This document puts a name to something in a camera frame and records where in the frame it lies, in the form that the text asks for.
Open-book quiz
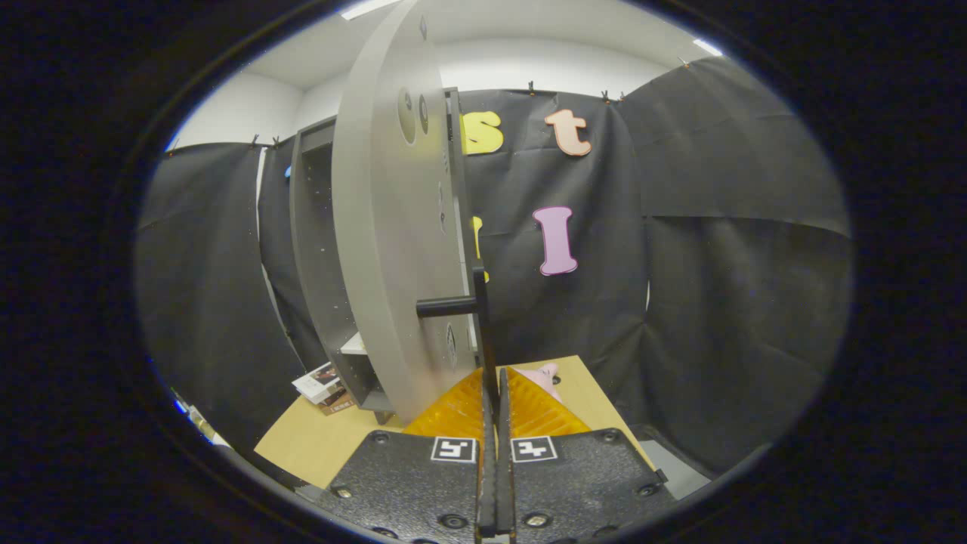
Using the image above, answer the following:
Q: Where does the row of black cloth clips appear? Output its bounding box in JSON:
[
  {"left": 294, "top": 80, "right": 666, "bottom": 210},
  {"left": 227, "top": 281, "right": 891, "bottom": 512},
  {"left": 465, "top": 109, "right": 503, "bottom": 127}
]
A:
[{"left": 249, "top": 57, "right": 690, "bottom": 146}]

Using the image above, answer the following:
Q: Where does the black backdrop cloth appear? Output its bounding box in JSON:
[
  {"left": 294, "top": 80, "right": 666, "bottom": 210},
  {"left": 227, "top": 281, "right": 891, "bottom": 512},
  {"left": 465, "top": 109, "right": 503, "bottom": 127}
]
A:
[{"left": 136, "top": 57, "right": 854, "bottom": 473}]

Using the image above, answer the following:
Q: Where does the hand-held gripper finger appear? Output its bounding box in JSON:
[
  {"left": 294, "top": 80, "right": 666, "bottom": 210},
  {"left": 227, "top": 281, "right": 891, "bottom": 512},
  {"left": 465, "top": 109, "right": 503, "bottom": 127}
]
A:
[
  {"left": 317, "top": 368, "right": 499, "bottom": 544},
  {"left": 496, "top": 366, "right": 677, "bottom": 544}
]

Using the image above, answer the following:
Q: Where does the white printed book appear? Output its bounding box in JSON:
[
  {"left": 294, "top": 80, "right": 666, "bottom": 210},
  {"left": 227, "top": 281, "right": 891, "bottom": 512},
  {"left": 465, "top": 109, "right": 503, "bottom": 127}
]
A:
[{"left": 292, "top": 361, "right": 346, "bottom": 404}]

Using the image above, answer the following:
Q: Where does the pink and green plush toy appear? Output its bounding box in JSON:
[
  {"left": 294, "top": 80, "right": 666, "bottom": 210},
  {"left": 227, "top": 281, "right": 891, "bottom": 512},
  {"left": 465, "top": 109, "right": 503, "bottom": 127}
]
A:
[{"left": 521, "top": 363, "right": 564, "bottom": 403}]

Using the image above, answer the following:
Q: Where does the grey shoe cabinet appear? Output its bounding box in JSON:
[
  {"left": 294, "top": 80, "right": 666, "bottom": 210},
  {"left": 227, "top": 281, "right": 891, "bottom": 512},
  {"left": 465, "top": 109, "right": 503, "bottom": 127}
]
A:
[{"left": 289, "top": 87, "right": 484, "bottom": 424}]

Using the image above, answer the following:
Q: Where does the large ceiling light panel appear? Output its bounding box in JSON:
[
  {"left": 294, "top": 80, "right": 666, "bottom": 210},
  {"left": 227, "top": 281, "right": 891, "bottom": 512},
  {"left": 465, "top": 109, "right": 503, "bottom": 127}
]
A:
[{"left": 340, "top": 0, "right": 401, "bottom": 20}]

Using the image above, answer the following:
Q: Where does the light grey shoe cabinet door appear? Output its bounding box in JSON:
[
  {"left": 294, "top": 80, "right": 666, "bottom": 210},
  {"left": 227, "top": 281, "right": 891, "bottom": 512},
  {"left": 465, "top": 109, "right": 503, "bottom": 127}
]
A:
[{"left": 332, "top": 0, "right": 499, "bottom": 424}]

